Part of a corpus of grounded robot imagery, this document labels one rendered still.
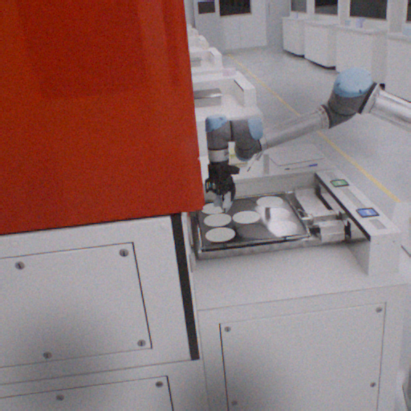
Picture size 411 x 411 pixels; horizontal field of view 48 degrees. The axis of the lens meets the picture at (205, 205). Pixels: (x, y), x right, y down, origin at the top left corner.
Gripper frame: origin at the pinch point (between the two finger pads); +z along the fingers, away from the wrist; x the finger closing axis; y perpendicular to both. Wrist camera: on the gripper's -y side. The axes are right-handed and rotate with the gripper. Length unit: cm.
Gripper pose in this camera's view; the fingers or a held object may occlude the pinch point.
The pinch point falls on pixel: (225, 208)
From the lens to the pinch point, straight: 170.9
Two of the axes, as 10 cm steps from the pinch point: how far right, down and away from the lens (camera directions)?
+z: 0.9, 9.1, 4.1
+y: -5.2, 4.0, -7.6
